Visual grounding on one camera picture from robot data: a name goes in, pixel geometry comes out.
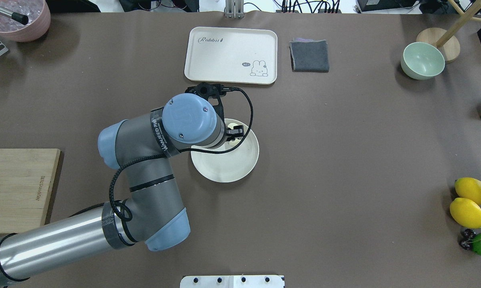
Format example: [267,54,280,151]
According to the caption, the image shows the white steamed bun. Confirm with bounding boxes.
[226,123,245,142]

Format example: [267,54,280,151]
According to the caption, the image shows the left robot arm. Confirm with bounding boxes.
[0,93,232,287]

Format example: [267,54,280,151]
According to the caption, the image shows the cream rabbit tray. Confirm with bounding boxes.
[184,27,277,84]

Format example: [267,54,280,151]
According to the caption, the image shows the folded dark grey cloth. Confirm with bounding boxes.
[289,38,330,73]

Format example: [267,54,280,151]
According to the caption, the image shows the mint green bowl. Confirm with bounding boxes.
[400,42,446,80]

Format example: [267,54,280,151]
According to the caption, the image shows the bamboo cutting board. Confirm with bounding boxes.
[0,149,61,234]

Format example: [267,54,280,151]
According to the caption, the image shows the wooden mug tree stand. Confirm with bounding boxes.
[416,0,481,64]

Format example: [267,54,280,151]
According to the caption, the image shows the pink bowl of ice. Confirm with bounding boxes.
[0,0,51,42]

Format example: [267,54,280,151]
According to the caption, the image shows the yellow lemon far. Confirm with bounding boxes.
[454,177,481,205]

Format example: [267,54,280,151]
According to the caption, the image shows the yellow lemon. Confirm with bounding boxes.
[450,197,481,229]
[454,177,481,205]

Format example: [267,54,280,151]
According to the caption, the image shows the metal black-tipped tool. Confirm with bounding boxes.
[0,6,29,25]

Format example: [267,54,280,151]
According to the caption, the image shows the yellow lemon near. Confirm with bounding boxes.
[450,197,481,229]

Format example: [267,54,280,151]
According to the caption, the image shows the dark cherries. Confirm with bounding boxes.
[458,228,477,250]

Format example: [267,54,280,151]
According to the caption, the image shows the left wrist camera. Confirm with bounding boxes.
[184,82,233,119]

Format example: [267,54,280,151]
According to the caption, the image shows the aluminium frame post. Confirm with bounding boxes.
[224,0,245,19]

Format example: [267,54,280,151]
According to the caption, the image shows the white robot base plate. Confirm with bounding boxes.
[180,274,285,288]

